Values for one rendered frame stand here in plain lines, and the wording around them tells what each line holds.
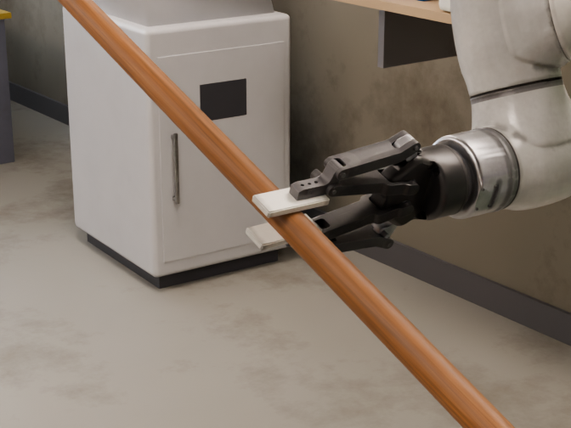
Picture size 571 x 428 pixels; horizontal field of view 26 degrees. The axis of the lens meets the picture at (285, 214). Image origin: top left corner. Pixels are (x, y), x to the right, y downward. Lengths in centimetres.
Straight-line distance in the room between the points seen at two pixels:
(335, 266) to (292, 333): 362
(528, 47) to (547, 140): 10
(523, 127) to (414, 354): 36
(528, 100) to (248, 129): 383
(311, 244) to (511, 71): 32
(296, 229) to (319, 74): 443
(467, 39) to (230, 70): 370
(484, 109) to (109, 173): 403
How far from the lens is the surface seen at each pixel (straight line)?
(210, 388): 432
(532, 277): 481
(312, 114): 565
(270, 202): 115
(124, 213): 522
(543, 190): 133
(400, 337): 105
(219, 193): 511
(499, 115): 133
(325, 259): 112
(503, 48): 132
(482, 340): 472
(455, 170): 126
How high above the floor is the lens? 195
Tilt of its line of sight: 19 degrees down
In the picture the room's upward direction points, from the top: straight up
